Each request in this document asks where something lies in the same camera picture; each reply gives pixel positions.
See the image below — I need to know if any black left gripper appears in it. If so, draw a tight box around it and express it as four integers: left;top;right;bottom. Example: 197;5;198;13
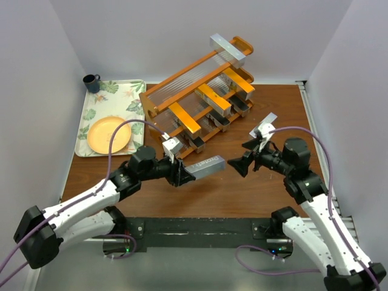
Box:
139;150;195;187

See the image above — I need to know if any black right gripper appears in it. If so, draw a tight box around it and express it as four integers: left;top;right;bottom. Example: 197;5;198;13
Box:
227;137;291;177

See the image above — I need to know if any silver R&O charcoal toothpaste box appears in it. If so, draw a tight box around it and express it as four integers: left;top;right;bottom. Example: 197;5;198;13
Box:
208;110;230;132

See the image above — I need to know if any orange toothpaste box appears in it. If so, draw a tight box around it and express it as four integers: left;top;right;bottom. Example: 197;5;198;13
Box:
169;102;201;138
195;84;232;117
220;68;255;101

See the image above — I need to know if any orange toothpaste box front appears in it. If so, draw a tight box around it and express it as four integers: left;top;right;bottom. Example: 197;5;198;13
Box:
220;68;255;101

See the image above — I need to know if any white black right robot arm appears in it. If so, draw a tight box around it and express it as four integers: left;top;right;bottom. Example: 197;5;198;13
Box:
228;138;387;290

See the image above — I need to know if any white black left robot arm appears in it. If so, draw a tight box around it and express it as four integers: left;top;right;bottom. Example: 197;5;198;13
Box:
14;146;196;269

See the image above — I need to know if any wooden three-tier shelf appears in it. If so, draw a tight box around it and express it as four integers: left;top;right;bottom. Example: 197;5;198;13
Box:
140;36;254;159

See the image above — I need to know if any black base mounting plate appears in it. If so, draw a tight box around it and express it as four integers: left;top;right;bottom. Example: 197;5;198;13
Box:
122;217;294;258

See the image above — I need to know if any orange plate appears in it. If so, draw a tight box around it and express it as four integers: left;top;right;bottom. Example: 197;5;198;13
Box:
87;116;132;155

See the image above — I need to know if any floral serving tray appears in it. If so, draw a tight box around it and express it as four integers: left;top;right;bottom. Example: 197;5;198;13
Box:
75;79;147;158

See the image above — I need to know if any dark blue mug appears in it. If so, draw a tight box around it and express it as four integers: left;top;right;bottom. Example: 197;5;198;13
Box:
82;74;101;94

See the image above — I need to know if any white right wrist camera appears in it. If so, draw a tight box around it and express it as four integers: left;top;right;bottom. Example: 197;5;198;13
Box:
254;123;275;152

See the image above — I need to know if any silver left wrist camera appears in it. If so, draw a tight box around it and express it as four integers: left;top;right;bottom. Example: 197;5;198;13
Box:
162;133;179;163

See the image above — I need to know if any aluminium table edge rail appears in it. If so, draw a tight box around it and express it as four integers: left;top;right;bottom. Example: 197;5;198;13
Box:
295;81;341;216

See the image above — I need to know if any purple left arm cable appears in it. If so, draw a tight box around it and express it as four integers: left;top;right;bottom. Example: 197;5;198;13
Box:
0;119;170;283

